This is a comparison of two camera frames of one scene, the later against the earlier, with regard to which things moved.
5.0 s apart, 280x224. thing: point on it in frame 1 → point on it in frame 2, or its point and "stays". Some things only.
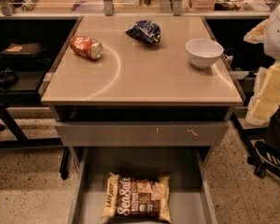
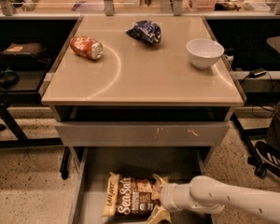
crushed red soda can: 87,47 stays
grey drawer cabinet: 140,94 stays
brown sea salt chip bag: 131,198 stays
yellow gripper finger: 272,87 → 175,197
